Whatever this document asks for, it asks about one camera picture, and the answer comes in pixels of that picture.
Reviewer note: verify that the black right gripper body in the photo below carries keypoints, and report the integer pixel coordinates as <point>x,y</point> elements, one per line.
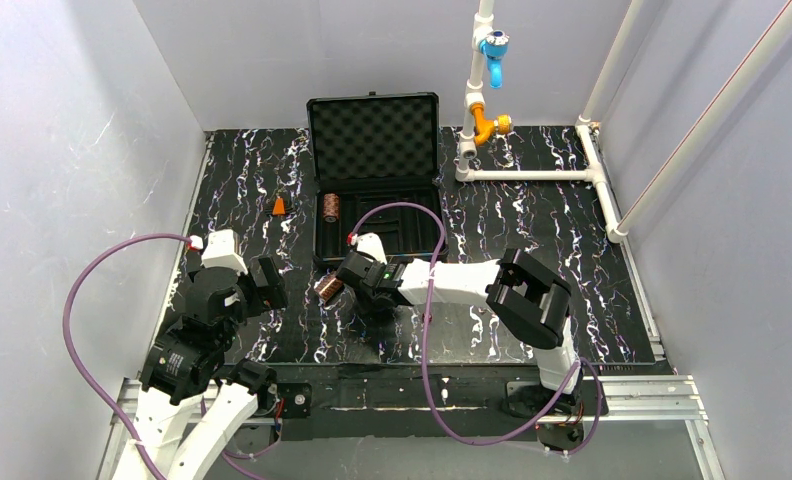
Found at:
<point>350,275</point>

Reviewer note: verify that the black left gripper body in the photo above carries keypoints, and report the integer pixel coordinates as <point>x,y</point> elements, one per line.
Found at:
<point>267,282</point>

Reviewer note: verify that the orange black chip roll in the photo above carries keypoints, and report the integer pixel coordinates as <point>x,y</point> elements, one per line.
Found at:
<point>331,208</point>

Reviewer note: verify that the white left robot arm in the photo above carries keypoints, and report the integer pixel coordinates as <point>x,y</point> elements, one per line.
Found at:
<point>191,402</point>

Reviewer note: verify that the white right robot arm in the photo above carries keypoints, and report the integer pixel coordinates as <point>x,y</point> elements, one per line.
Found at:
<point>529,299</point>

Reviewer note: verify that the black poker set case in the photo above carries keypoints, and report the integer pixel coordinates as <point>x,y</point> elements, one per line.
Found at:
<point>380,155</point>

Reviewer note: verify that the orange black chip stack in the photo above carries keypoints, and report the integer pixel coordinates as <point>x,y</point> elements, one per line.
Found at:
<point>328,288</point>

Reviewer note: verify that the orange black small clip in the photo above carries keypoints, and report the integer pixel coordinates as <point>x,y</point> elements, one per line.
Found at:
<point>280,206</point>

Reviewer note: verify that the orange brass valve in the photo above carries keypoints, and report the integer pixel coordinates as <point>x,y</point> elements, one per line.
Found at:
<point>485,128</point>

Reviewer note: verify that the blue valve handle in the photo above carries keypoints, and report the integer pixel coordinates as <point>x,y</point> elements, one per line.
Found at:
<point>494,47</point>

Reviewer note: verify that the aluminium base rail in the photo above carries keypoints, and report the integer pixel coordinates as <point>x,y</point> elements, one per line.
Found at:
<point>389,401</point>

